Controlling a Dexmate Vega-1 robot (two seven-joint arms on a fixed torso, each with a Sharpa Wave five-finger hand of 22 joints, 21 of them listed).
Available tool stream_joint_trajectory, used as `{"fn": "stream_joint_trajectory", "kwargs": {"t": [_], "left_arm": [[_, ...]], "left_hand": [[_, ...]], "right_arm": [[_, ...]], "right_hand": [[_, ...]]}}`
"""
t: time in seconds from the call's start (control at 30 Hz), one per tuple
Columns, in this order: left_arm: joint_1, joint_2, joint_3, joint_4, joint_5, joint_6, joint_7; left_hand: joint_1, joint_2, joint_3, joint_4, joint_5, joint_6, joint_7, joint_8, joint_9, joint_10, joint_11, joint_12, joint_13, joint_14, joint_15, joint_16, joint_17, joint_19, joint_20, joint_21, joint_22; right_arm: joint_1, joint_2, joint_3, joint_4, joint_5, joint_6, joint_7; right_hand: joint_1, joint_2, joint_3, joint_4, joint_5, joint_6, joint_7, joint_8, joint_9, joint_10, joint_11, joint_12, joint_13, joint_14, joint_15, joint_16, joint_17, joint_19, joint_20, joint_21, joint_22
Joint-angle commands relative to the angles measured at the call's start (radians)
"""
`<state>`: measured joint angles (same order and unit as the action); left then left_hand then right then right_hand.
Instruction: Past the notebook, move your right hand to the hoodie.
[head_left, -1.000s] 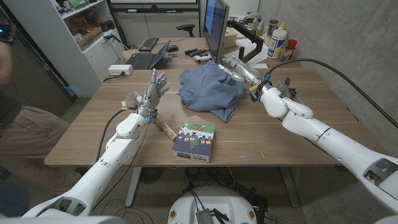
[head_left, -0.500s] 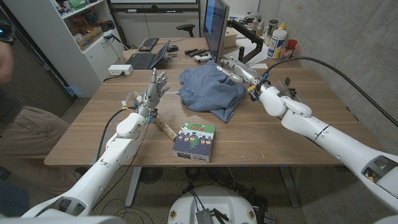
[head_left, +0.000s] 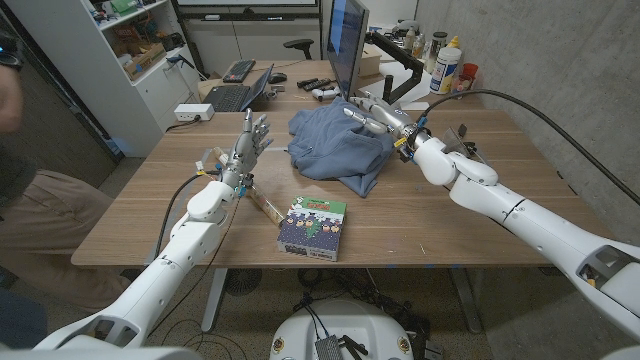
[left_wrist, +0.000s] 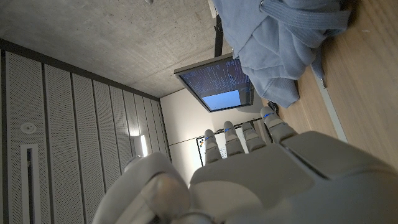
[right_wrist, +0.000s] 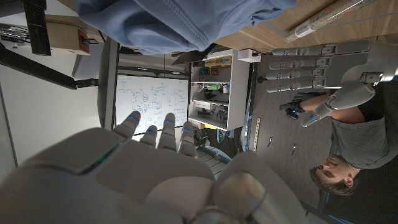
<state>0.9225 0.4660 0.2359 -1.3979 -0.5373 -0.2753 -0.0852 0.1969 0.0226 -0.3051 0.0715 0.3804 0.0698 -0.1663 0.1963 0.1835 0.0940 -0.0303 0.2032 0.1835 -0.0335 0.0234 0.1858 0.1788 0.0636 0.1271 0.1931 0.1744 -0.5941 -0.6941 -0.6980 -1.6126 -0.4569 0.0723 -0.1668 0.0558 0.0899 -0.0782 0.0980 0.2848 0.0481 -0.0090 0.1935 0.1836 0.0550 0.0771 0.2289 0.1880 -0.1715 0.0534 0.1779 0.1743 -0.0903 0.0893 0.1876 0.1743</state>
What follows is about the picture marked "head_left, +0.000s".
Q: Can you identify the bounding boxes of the red cup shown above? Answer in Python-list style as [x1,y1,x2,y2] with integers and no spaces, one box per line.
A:
[460,62,480,91]

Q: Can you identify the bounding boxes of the person's gloved hand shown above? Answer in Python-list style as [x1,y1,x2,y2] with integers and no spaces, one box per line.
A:
[0,32,25,71]

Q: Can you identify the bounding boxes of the open cardboard box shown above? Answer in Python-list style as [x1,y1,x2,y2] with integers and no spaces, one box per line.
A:
[113,42,168,81]

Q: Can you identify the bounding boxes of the white wipes canister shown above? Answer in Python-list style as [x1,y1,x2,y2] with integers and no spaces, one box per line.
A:
[429,46,462,96]

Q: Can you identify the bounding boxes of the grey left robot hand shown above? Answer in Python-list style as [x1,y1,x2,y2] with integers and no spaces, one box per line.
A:
[219,107,274,190]

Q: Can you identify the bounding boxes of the wooden desk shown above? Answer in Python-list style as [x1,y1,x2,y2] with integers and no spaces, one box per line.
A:
[197,58,486,112]

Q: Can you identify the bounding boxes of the black computer monitor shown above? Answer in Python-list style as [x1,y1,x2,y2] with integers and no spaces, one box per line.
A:
[325,0,371,103]

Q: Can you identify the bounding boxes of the white power strip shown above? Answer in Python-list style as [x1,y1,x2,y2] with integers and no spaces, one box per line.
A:
[173,102,216,123]

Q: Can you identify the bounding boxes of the white shelf cabinet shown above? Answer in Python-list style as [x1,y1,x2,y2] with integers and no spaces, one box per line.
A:
[4,0,201,159]

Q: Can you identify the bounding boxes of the white paper sheets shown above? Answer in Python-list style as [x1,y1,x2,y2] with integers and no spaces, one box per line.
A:
[357,60,434,107]

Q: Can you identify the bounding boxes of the white robot torso edge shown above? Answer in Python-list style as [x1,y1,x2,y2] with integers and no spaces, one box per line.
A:
[0,346,202,360]

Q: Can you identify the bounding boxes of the black laptop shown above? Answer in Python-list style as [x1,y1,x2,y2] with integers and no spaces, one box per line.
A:
[202,63,275,113]

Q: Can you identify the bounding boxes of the clear plastic tube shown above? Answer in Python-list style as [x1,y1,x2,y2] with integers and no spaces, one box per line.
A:
[212,146,286,227]

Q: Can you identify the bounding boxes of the white game controller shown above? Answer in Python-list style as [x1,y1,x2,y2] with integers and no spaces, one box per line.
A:
[311,85,342,103]

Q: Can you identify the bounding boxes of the clear plastic piece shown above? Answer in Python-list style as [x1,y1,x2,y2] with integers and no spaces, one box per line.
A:
[442,126,475,160]

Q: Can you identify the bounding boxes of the person's bare forearm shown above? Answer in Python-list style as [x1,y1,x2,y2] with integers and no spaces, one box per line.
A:
[0,67,25,134]

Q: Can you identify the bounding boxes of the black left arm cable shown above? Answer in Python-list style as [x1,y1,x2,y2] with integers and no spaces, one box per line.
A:
[154,172,222,259]

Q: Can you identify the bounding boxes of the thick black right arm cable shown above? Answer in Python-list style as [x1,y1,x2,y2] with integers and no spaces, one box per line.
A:
[414,88,640,206]

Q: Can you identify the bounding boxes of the dark lid jar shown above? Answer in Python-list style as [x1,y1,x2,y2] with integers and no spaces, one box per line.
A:
[425,31,449,74]

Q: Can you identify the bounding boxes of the cartoon print notebook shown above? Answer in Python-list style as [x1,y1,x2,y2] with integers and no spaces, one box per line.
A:
[276,195,348,263]

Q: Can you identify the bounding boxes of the black keyboard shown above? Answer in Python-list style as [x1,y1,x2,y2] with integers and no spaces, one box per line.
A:
[222,58,257,84]

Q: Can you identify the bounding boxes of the black office chair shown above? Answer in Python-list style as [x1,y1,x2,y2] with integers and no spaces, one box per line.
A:
[282,38,316,61]

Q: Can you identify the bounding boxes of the blue hoodie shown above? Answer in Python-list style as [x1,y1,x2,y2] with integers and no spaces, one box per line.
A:
[286,96,397,199]

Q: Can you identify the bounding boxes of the clear drinking glass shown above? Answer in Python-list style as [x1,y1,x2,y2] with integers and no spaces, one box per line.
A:
[449,73,474,96]

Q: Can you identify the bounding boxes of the black round fan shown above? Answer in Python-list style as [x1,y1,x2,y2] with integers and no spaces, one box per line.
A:
[223,268,264,297]

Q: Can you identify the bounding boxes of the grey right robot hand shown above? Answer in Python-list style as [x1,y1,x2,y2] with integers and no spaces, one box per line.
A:
[343,95,431,146]

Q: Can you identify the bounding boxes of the closed cardboard box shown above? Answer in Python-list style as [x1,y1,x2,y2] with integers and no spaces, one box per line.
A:
[358,43,384,79]

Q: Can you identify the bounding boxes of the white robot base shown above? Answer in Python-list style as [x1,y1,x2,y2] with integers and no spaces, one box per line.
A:
[269,298,415,360]

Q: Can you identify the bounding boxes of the person in beige trousers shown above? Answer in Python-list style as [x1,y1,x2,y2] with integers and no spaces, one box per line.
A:
[0,147,132,311]

